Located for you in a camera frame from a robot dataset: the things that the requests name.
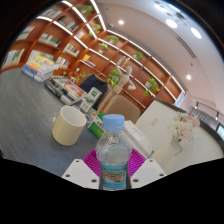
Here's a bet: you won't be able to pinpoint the ceiling air vent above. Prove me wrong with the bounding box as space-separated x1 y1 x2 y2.
176 34 196 61

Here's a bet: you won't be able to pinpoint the wooden artist mannequin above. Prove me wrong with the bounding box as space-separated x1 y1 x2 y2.
99 55 137 114

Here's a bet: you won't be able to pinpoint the white and pink flowers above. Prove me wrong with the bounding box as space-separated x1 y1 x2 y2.
167 111 201 143

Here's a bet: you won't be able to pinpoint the stack of dark books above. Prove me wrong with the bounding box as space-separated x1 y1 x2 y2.
44 75 88 106

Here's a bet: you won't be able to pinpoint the beige chair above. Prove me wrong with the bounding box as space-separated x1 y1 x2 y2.
98 94 142 125

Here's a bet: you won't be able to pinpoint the wooden shelf unit with books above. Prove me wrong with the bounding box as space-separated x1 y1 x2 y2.
0 0 187 111

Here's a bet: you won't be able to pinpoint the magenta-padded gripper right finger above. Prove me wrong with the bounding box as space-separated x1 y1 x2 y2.
128 148 167 190

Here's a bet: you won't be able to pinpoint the stack of colourful books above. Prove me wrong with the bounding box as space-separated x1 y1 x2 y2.
21 54 60 83

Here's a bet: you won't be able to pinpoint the cream ceramic cup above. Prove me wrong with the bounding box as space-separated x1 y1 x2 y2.
51 105 88 147

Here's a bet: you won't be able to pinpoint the dark-framed screen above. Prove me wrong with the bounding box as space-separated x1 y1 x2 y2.
216 123 224 141

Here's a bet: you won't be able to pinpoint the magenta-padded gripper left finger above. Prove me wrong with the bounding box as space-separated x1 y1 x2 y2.
61 148 101 190

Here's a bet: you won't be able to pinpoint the dark blue chair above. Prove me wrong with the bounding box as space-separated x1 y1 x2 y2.
78 73 109 103

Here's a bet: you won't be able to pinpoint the clear blue-capped water bottle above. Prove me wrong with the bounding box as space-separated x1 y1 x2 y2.
95 113 133 191

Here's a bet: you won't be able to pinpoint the green and white carton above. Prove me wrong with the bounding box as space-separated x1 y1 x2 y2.
79 87 103 114

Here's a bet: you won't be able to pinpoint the ceiling lamp with round lights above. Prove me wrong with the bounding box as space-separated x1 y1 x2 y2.
153 0 203 40

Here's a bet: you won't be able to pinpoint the green and white box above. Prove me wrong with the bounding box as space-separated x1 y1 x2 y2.
87 113 106 140

